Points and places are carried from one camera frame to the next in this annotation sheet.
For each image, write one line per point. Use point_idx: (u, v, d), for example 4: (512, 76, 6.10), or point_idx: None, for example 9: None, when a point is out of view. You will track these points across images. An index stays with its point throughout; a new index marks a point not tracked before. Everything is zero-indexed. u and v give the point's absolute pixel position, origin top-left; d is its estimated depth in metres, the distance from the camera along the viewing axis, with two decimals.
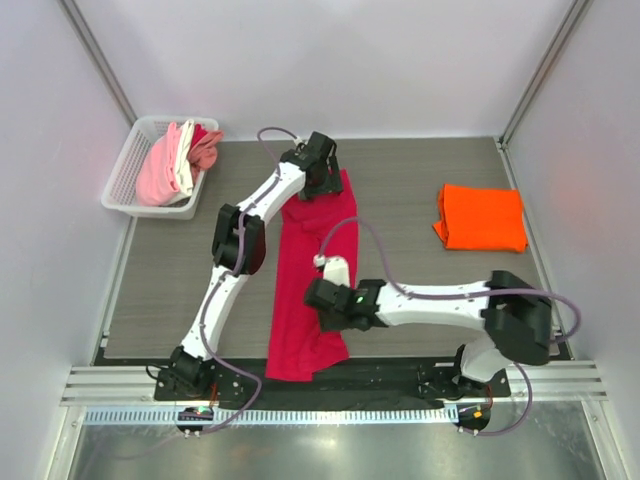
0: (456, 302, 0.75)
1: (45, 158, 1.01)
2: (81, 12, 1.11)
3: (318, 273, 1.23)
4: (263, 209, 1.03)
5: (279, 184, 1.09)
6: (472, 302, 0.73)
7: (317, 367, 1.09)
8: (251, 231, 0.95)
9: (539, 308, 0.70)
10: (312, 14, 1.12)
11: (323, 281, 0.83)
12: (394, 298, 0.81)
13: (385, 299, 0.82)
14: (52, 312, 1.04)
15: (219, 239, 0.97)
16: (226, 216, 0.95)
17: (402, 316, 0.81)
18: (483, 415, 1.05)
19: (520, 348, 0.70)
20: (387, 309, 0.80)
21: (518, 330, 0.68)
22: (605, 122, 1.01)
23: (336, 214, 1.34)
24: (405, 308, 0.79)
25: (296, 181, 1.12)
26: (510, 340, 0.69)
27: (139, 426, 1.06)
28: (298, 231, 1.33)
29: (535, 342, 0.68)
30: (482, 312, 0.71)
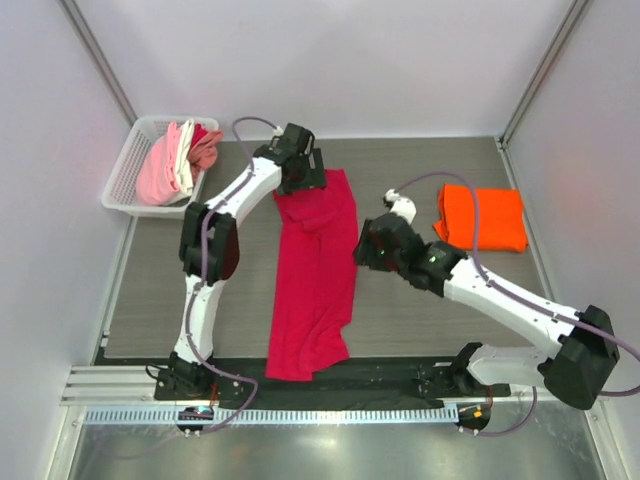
0: (537, 314, 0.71)
1: (45, 157, 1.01)
2: (81, 11, 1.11)
3: (320, 274, 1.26)
4: (234, 207, 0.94)
5: (252, 180, 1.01)
6: (555, 323, 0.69)
7: (317, 367, 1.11)
8: (219, 231, 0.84)
9: (609, 362, 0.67)
10: (313, 13, 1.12)
11: (402, 224, 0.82)
12: (471, 277, 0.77)
13: (457, 268, 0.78)
14: (52, 311, 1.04)
15: (187, 242, 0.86)
16: (192, 215, 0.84)
17: (467, 297, 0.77)
18: (483, 415, 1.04)
19: (572, 388, 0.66)
20: (460, 286, 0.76)
21: (587, 374, 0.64)
22: (605, 122, 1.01)
23: (336, 215, 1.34)
24: (479, 289, 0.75)
25: (271, 177, 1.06)
26: (572, 378, 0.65)
27: (139, 426, 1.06)
28: (297, 231, 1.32)
29: (588, 390, 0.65)
30: (563, 339, 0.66)
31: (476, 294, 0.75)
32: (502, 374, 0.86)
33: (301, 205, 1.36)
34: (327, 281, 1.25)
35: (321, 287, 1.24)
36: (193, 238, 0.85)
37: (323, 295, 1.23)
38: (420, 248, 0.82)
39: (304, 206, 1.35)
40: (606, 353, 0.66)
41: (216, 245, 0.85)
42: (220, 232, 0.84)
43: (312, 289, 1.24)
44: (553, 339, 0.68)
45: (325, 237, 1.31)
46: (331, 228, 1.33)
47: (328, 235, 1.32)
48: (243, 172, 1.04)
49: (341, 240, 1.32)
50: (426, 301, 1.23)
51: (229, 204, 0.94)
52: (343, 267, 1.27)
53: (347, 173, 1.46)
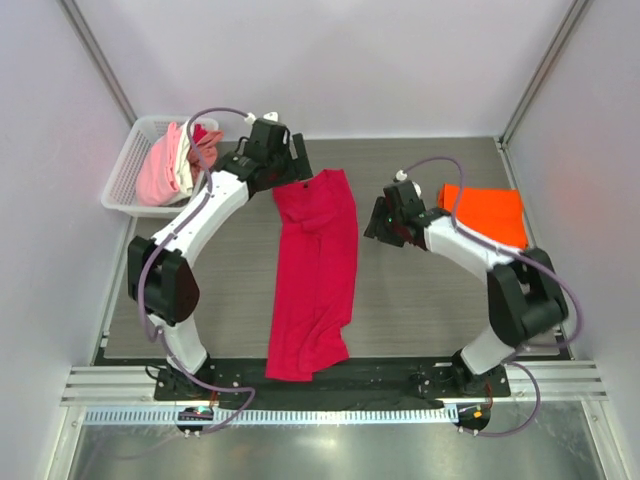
0: (484, 249, 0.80)
1: (45, 158, 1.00)
2: (80, 11, 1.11)
3: (319, 274, 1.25)
4: (186, 239, 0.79)
5: (209, 202, 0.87)
6: (497, 255, 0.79)
7: (317, 367, 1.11)
8: (165, 269, 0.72)
9: (548, 304, 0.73)
10: (312, 14, 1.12)
11: (407, 186, 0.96)
12: (445, 226, 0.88)
13: (439, 221, 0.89)
14: (52, 312, 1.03)
15: (134, 281, 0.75)
16: (137, 251, 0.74)
17: (443, 245, 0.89)
18: (483, 415, 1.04)
19: (504, 313, 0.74)
20: (434, 231, 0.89)
21: (515, 294, 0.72)
22: (605, 122, 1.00)
23: (336, 215, 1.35)
24: (446, 233, 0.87)
25: (234, 196, 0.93)
26: (501, 298, 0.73)
27: (139, 426, 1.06)
28: (298, 231, 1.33)
29: (516, 313, 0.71)
30: (495, 263, 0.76)
31: (446, 239, 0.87)
32: (486, 358, 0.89)
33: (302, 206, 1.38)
34: (326, 281, 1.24)
35: (320, 286, 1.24)
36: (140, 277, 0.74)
37: (322, 295, 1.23)
38: (419, 210, 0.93)
39: (304, 207, 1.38)
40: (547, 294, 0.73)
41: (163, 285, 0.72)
42: (165, 270, 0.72)
43: (312, 289, 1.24)
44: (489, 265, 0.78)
45: (325, 237, 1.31)
46: (331, 228, 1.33)
47: (328, 235, 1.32)
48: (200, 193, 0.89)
49: (341, 239, 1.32)
50: (426, 302, 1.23)
51: (179, 236, 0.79)
52: (344, 267, 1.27)
53: (347, 173, 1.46)
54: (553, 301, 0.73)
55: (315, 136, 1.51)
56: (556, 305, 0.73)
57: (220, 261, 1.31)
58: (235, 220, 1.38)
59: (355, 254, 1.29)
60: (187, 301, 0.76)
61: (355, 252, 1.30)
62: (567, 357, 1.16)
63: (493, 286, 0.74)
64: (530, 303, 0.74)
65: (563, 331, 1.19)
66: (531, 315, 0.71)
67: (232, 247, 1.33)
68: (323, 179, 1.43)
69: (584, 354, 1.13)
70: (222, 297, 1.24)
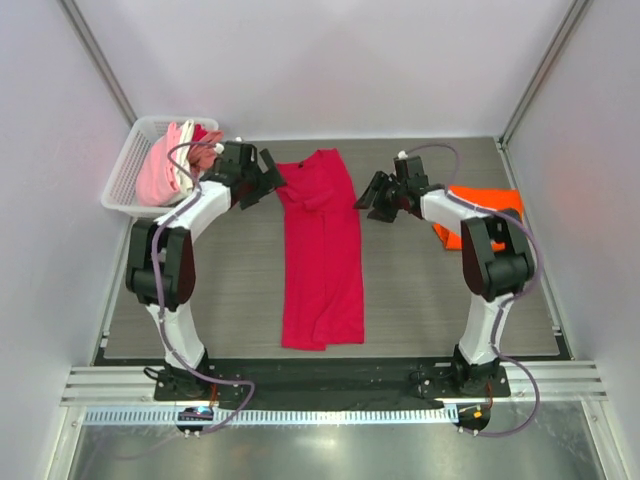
0: (466, 210, 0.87)
1: (45, 159, 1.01)
2: (80, 12, 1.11)
3: (328, 251, 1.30)
4: (186, 222, 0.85)
5: (202, 198, 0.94)
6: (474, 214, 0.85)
7: (331, 339, 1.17)
8: (177, 246, 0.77)
9: (516, 262, 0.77)
10: (312, 15, 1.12)
11: (413, 162, 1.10)
12: (437, 194, 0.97)
13: (434, 192, 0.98)
14: (52, 312, 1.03)
15: (135, 265, 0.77)
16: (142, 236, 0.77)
17: (433, 211, 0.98)
18: (483, 415, 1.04)
19: (473, 265, 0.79)
20: (428, 199, 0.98)
21: (482, 245, 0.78)
22: (604, 124, 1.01)
23: (335, 193, 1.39)
24: (438, 198, 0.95)
25: (221, 196, 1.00)
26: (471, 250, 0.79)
27: (139, 427, 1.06)
28: (300, 210, 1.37)
29: (481, 261, 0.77)
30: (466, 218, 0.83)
31: (436, 204, 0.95)
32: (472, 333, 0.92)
33: (299, 185, 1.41)
34: (332, 256, 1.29)
35: (329, 262, 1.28)
36: (144, 259, 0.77)
37: (331, 270, 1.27)
38: (422, 181, 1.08)
39: (302, 185, 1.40)
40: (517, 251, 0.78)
41: (171, 263, 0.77)
42: (177, 245, 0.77)
43: (320, 263, 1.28)
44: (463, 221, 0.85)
45: (327, 214, 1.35)
46: (331, 205, 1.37)
47: (329, 213, 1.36)
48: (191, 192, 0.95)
49: (343, 216, 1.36)
50: (427, 301, 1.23)
51: (178, 219, 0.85)
52: (350, 244, 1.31)
53: (348, 171, 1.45)
54: (519, 258, 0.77)
55: (316, 136, 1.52)
56: (523, 263, 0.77)
57: (221, 261, 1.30)
58: (234, 220, 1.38)
59: (358, 228, 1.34)
60: (185, 284, 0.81)
61: (359, 228, 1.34)
62: (567, 357, 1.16)
63: (466, 238, 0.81)
64: (498, 257, 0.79)
65: (563, 331, 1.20)
66: (496, 268, 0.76)
67: (233, 247, 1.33)
68: (312, 160, 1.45)
69: (584, 354, 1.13)
70: (222, 297, 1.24)
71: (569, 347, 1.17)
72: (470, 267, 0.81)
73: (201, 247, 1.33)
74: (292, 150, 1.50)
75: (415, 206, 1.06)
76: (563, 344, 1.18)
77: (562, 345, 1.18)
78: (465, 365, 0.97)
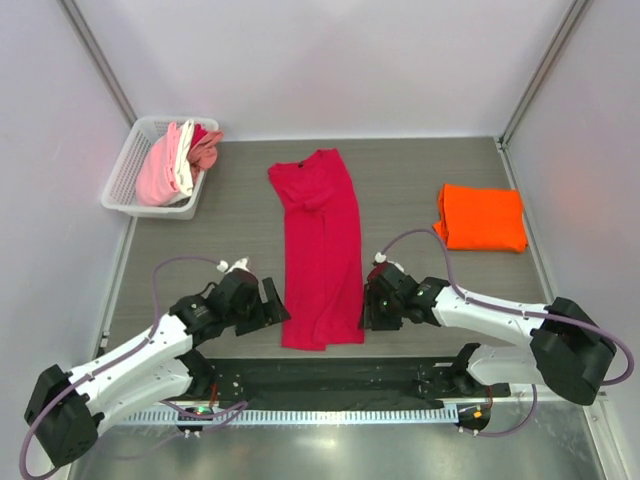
0: (511, 315, 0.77)
1: (45, 159, 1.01)
2: (80, 13, 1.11)
3: (328, 252, 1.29)
4: (99, 387, 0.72)
5: (146, 347, 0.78)
6: (526, 320, 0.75)
7: (330, 339, 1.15)
8: (61, 419, 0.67)
9: (600, 348, 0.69)
10: (312, 14, 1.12)
11: (391, 267, 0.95)
12: (452, 299, 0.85)
13: (443, 296, 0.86)
14: (52, 313, 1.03)
15: (32, 409, 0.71)
16: (46, 383, 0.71)
17: (455, 318, 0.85)
18: (483, 415, 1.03)
19: (563, 378, 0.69)
20: (443, 308, 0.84)
21: (566, 358, 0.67)
22: (604, 124, 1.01)
23: (335, 193, 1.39)
24: (457, 306, 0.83)
25: (177, 346, 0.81)
26: (554, 366, 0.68)
27: (139, 427, 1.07)
28: (300, 210, 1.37)
29: (575, 374, 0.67)
30: (533, 331, 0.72)
31: (457, 313, 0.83)
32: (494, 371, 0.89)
33: (299, 185, 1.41)
34: (333, 256, 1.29)
35: (329, 263, 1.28)
36: (39, 408, 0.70)
37: (332, 270, 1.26)
38: (411, 285, 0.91)
39: (302, 185, 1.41)
40: (595, 340, 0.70)
41: (50, 434, 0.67)
42: (60, 421, 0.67)
43: (320, 263, 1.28)
44: (526, 334, 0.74)
45: (327, 214, 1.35)
46: (331, 205, 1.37)
47: (329, 213, 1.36)
48: (143, 334, 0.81)
49: (343, 216, 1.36)
50: None
51: (95, 379, 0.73)
52: (350, 244, 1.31)
53: (348, 171, 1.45)
54: (599, 343, 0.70)
55: (316, 136, 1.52)
56: (603, 345, 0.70)
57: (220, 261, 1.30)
58: (235, 220, 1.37)
59: (358, 227, 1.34)
60: (78, 445, 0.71)
61: (359, 228, 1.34)
62: None
63: (542, 358, 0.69)
64: (578, 354, 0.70)
65: None
66: (590, 370, 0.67)
67: (232, 247, 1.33)
68: (312, 160, 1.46)
69: None
70: None
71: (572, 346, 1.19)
72: (560, 380, 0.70)
73: (201, 247, 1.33)
74: (292, 150, 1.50)
75: (424, 315, 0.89)
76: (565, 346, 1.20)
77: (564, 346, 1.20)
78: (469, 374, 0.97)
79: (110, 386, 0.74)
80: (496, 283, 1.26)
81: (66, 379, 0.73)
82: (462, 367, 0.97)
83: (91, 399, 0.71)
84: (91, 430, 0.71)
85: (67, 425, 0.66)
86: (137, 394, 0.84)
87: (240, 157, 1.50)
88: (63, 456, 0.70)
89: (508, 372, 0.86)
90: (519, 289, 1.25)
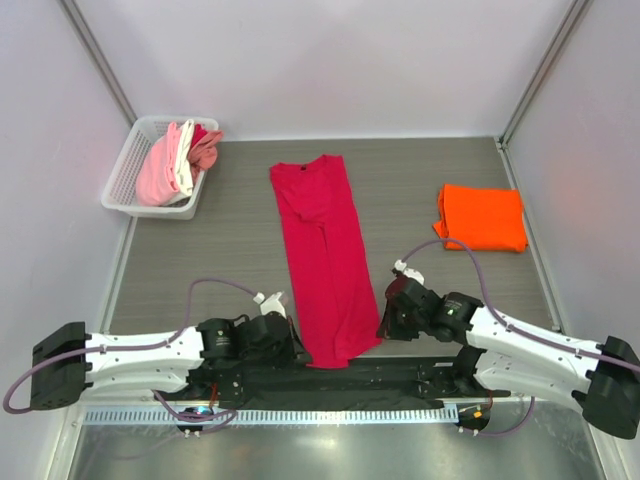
0: (562, 353, 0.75)
1: (45, 158, 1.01)
2: (80, 12, 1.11)
3: (335, 262, 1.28)
4: (106, 364, 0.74)
5: (162, 350, 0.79)
6: (579, 359, 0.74)
7: (353, 353, 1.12)
8: (59, 375, 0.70)
9: None
10: (312, 14, 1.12)
11: (415, 283, 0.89)
12: (490, 323, 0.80)
13: (478, 319, 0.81)
14: (52, 312, 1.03)
15: (44, 346, 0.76)
16: (68, 335, 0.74)
17: (490, 344, 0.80)
18: (483, 415, 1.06)
19: (614, 418, 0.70)
20: (480, 334, 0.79)
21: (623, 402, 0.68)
22: (604, 123, 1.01)
23: (331, 202, 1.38)
24: (496, 335, 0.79)
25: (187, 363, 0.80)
26: (610, 408, 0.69)
27: (139, 427, 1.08)
28: (298, 223, 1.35)
29: (628, 417, 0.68)
30: (590, 373, 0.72)
31: (496, 340, 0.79)
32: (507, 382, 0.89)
33: (298, 186, 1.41)
34: (338, 266, 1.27)
35: (336, 274, 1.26)
36: (51, 351, 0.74)
37: (340, 281, 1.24)
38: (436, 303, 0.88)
39: (300, 189, 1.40)
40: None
41: (43, 380, 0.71)
42: (57, 377, 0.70)
43: (328, 275, 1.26)
44: (581, 375, 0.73)
45: (326, 224, 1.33)
46: (328, 215, 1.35)
47: (328, 222, 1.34)
48: (166, 335, 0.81)
49: (341, 225, 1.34)
50: None
51: (106, 354, 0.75)
52: (353, 253, 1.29)
53: (348, 171, 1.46)
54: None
55: (316, 136, 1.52)
56: None
57: (220, 260, 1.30)
58: (234, 220, 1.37)
59: (359, 236, 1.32)
60: (57, 403, 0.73)
61: (359, 235, 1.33)
62: None
63: (589, 395, 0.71)
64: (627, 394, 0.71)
65: (563, 330, 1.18)
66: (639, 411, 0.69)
67: (232, 246, 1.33)
68: (316, 164, 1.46)
69: None
70: (223, 297, 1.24)
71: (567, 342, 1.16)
72: (605, 417, 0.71)
73: (201, 247, 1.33)
74: (292, 151, 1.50)
75: (452, 336, 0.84)
76: None
77: None
78: (469, 375, 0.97)
79: (114, 367, 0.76)
80: (496, 284, 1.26)
81: (83, 341, 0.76)
82: (463, 366, 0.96)
83: (91, 372, 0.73)
84: (74, 399, 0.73)
85: (60, 383, 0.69)
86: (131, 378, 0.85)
87: (240, 157, 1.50)
88: (41, 405, 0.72)
89: (527, 387, 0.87)
90: (519, 289, 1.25)
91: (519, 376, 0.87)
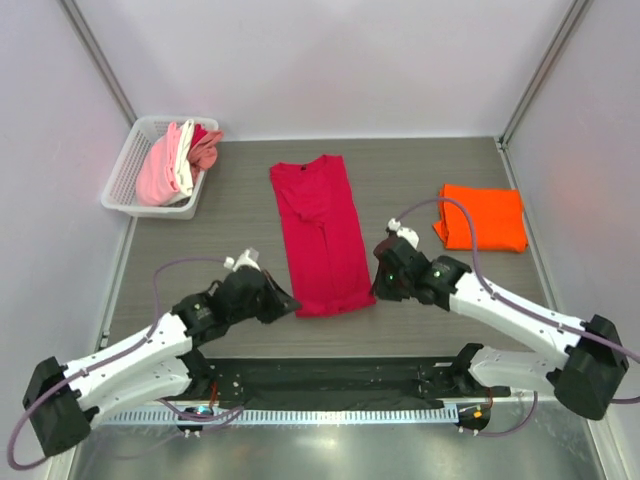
0: (543, 325, 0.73)
1: (45, 158, 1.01)
2: (80, 12, 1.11)
3: (332, 237, 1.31)
4: (94, 384, 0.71)
5: (143, 347, 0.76)
6: (561, 334, 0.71)
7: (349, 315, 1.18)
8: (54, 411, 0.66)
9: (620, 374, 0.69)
10: (311, 14, 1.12)
11: (404, 242, 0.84)
12: (475, 290, 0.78)
13: (464, 283, 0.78)
14: (52, 312, 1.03)
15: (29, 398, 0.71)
16: (41, 375, 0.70)
17: (474, 311, 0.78)
18: (483, 416, 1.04)
19: (584, 396, 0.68)
20: (464, 299, 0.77)
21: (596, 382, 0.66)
22: (604, 123, 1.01)
23: (331, 201, 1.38)
24: (480, 302, 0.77)
25: (175, 349, 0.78)
26: (582, 385, 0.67)
27: (139, 427, 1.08)
28: (298, 223, 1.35)
29: (598, 397, 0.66)
30: (570, 349, 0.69)
31: (480, 307, 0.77)
32: (501, 376, 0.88)
33: (298, 187, 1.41)
34: (335, 242, 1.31)
35: (332, 248, 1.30)
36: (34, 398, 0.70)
37: (336, 254, 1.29)
38: (424, 265, 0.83)
39: (300, 189, 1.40)
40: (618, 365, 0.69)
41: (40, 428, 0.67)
42: (51, 416, 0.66)
43: (325, 250, 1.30)
44: (560, 350, 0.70)
45: (326, 224, 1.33)
46: (328, 215, 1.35)
47: (328, 222, 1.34)
48: (142, 333, 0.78)
49: (341, 225, 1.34)
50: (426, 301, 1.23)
51: (89, 375, 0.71)
52: (353, 250, 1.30)
53: (348, 171, 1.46)
54: (619, 365, 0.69)
55: (316, 136, 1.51)
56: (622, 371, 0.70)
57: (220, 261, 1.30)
58: (234, 220, 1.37)
59: (358, 235, 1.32)
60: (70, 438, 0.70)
61: (359, 235, 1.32)
62: None
63: (564, 371, 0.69)
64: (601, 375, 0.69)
65: None
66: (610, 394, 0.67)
67: (232, 246, 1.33)
68: (316, 164, 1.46)
69: None
70: None
71: None
72: (574, 395, 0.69)
73: (201, 247, 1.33)
74: (292, 151, 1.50)
75: (436, 298, 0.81)
76: None
77: None
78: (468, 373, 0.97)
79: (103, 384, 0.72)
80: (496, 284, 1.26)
81: (60, 373, 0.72)
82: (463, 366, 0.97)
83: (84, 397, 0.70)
84: (82, 426, 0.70)
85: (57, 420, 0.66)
86: (130, 392, 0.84)
87: (240, 157, 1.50)
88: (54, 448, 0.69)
89: (514, 378, 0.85)
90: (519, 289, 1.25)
91: (508, 366, 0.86)
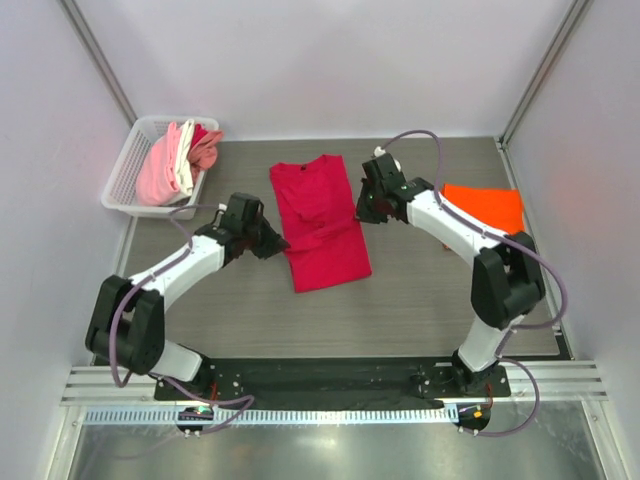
0: (470, 231, 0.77)
1: (45, 158, 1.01)
2: (80, 11, 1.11)
3: (326, 215, 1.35)
4: (164, 285, 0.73)
5: (189, 255, 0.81)
6: (483, 239, 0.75)
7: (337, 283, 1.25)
8: (140, 313, 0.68)
9: (531, 288, 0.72)
10: (311, 14, 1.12)
11: (388, 158, 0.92)
12: (428, 202, 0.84)
13: (422, 195, 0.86)
14: (52, 312, 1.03)
15: (97, 325, 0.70)
16: (110, 291, 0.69)
17: (425, 220, 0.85)
18: (483, 415, 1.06)
19: (488, 296, 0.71)
20: (416, 206, 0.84)
21: (499, 281, 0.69)
22: (604, 123, 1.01)
23: (331, 201, 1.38)
24: (429, 208, 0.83)
25: (211, 257, 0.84)
26: (486, 282, 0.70)
27: (139, 426, 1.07)
28: (297, 222, 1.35)
29: (500, 296, 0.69)
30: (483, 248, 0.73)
31: (428, 216, 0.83)
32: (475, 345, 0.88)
33: (298, 187, 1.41)
34: (330, 218, 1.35)
35: (327, 223, 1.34)
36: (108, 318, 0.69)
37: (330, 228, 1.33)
38: (398, 182, 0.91)
39: (300, 189, 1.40)
40: (530, 278, 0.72)
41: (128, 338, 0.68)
42: (140, 316, 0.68)
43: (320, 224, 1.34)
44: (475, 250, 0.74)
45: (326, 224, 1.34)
46: (327, 213, 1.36)
47: (328, 222, 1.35)
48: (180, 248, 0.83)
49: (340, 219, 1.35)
50: (426, 300, 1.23)
51: (156, 280, 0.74)
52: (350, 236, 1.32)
53: (348, 171, 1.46)
54: (531, 280, 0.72)
55: (317, 135, 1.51)
56: (535, 287, 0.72)
57: None
58: None
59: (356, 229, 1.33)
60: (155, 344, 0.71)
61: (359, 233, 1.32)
62: (566, 357, 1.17)
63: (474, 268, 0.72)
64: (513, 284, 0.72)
65: (563, 331, 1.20)
66: (512, 298, 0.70)
67: None
68: (316, 164, 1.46)
69: (584, 354, 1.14)
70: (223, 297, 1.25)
71: (568, 347, 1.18)
72: (480, 296, 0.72)
73: None
74: (291, 151, 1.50)
75: (397, 208, 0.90)
76: (563, 343, 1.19)
77: (561, 344, 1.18)
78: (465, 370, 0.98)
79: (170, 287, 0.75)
80: None
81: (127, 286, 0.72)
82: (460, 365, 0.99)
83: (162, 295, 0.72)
84: (161, 330, 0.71)
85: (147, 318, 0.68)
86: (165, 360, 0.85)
87: (240, 157, 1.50)
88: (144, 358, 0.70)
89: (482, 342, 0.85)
90: None
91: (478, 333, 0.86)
